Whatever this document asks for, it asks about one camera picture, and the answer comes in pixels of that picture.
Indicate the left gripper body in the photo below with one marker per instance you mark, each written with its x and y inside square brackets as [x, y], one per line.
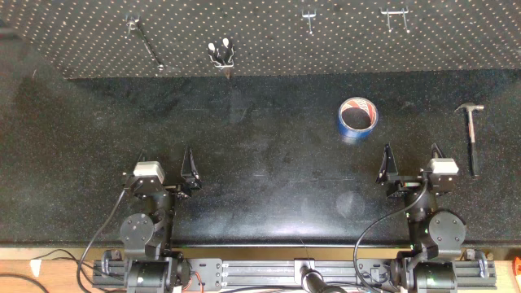
[148, 189]

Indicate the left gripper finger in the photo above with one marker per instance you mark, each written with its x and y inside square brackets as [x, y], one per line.
[190, 169]
[141, 158]

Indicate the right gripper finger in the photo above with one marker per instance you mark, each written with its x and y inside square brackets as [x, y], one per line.
[437, 152]
[388, 167]

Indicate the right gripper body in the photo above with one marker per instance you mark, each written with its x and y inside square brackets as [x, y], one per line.
[441, 183]

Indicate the roll of blue tape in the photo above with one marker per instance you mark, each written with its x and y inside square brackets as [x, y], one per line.
[358, 131]

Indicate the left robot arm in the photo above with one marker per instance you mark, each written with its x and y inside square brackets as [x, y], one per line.
[140, 234]

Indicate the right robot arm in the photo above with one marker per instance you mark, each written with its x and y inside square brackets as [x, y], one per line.
[439, 236]

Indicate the black pegboard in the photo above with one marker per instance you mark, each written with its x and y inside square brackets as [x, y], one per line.
[260, 45]

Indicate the hammer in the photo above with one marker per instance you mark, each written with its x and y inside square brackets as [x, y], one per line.
[472, 138]

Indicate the wrench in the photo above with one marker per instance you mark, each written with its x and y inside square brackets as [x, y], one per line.
[146, 44]

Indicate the orange object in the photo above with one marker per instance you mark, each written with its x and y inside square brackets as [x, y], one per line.
[517, 270]

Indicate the white paper tag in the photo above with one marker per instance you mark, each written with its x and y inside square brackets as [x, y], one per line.
[36, 267]

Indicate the double metal hook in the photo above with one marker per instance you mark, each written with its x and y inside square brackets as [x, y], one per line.
[389, 20]

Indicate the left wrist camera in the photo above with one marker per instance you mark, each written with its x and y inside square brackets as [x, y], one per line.
[149, 170]

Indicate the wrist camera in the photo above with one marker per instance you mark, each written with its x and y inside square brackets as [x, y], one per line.
[149, 170]
[442, 166]

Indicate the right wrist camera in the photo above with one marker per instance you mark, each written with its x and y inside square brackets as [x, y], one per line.
[442, 166]

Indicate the mounting rail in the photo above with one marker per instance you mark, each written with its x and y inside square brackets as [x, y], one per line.
[260, 272]

